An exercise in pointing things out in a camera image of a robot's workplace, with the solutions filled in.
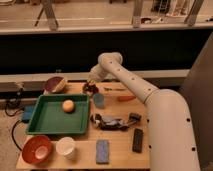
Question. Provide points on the dark red grape bunch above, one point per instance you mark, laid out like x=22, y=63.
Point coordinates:
x=90, y=89

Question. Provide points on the blue box on floor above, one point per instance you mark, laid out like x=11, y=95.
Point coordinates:
x=28, y=111

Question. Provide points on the green plastic tray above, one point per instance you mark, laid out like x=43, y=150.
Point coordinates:
x=49, y=118

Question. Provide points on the red bowl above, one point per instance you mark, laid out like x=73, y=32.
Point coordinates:
x=37, y=149

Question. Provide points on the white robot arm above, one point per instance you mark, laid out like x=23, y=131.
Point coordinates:
x=171, y=137

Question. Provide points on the blue-grey metal cup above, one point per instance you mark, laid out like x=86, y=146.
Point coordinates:
x=98, y=100

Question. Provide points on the black remote control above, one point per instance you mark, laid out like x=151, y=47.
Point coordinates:
x=137, y=140

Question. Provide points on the orange carrot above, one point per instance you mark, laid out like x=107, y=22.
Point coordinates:
x=125, y=98

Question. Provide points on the blue sponge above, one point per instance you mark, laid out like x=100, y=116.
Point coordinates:
x=102, y=152

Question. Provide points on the maroon and cream bowl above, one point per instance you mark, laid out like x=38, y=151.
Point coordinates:
x=55, y=84

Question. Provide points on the orange peach fruit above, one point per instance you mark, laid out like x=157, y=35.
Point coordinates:
x=68, y=106

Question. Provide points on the white plastic cup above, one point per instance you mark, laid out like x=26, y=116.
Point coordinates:
x=66, y=147

